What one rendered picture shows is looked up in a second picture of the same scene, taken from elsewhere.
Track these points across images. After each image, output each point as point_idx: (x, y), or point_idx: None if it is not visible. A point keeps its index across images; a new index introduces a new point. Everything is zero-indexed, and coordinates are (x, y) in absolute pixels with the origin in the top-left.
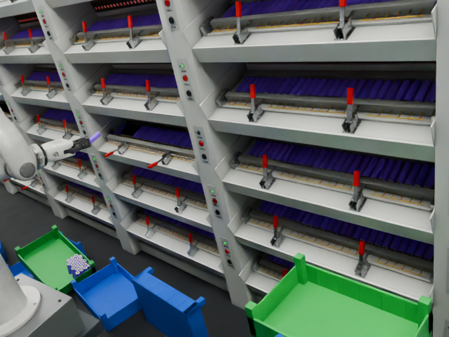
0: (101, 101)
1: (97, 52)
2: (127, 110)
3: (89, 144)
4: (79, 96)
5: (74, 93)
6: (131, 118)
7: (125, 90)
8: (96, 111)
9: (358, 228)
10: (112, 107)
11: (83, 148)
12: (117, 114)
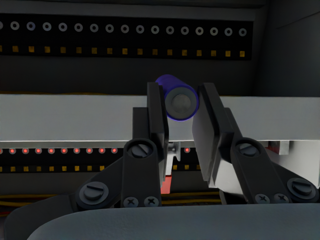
0: (178, 153)
1: None
2: (17, 136)
3: (147, 101)
4: (311, 163)
5: (314, 182)
6: (30, 96)
7: (107, 141)
8: (249, 112)
9: None
10: (113, 140)
11: (149, 119)
12: (103, 112)
